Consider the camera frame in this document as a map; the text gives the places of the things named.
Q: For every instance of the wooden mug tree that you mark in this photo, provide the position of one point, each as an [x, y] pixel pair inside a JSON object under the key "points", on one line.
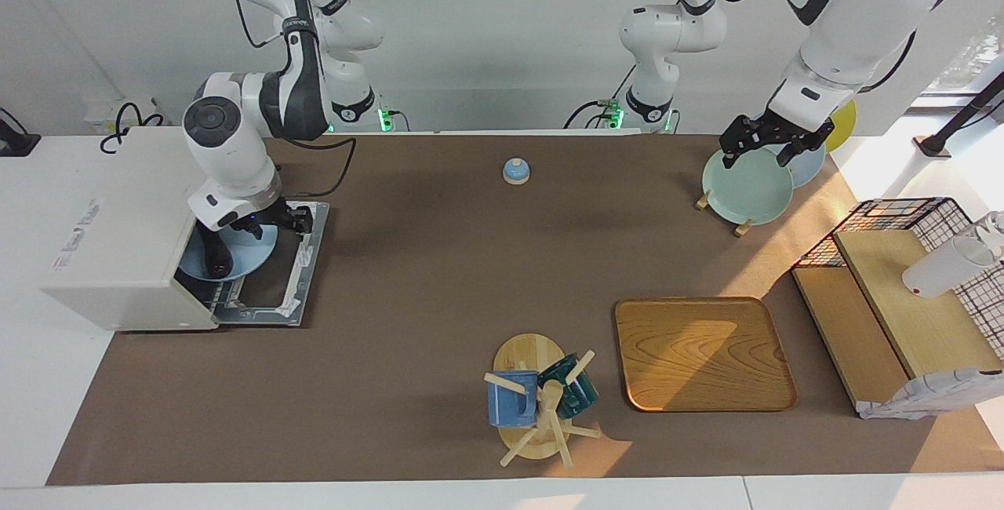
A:
{"points": [[527, 353]]}

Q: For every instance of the wooden step shelf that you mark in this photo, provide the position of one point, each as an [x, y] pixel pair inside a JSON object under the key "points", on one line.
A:
{"points": [[925, 329]]}

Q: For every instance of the cream toaster oven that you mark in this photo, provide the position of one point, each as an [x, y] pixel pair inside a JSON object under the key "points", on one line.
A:
{"points": [[118, 235]]}

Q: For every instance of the black camera stand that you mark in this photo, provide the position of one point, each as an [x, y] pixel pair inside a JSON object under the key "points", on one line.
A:
{"points": [[969, 114]]}

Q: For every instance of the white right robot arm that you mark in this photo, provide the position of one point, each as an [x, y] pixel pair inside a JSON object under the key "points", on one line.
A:
{"points": [[298, 86]]}

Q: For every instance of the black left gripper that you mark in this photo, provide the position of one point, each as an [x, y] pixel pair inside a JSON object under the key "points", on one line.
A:
{"points": [[780, 129]]}

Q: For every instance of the light blue plate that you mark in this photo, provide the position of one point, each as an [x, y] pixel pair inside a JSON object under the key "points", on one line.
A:
{"points": [[251, 255]]}

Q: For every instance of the wooden plate rack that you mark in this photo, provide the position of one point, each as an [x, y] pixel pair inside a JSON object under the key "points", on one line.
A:
{"points": [[742, 229]]}

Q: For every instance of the black clamp mount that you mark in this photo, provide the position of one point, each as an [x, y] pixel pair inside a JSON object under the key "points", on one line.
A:
{"points": [[16, 141]]}

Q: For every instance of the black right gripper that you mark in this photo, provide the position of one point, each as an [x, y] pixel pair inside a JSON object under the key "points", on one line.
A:
{"points": [[271, 218]]}

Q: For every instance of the wooden serving tray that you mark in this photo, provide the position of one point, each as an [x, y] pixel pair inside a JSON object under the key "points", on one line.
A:
{"points": [[706, 353]]}

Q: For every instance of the checkered white cloth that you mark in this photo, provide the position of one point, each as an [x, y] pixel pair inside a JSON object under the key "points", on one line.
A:
{"points": [[925, 396]]}

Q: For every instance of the dark green mug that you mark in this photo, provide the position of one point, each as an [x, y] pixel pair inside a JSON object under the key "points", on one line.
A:
{"points": [[579, 396]]}

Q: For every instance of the yellow plate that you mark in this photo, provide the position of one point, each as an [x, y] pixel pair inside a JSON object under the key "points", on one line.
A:
{"points": [[845, 125]]}

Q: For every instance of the blue mug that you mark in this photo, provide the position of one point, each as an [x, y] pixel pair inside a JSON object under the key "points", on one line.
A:
{"points": [[510, 404]]}

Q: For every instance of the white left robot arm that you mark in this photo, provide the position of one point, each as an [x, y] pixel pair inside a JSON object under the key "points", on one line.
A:
{"points": [[855, 16]]}

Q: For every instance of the white cup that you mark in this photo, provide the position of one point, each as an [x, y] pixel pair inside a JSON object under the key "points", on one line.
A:
{"points": [[941, 268]]}

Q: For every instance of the glass oven door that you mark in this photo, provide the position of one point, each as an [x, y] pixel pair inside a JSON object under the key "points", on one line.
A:
{"points": [[302, 282]]}

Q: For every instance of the pale blue racked plate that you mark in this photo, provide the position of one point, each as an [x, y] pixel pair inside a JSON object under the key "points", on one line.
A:
{"points": [[808, 169]]}

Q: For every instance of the mint green plate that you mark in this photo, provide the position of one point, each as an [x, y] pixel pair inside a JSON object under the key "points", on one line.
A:
{"points": [[745, 188]]}

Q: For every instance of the brown table mat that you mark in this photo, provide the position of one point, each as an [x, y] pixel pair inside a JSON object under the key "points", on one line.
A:
{"points": [[431, 298]]}

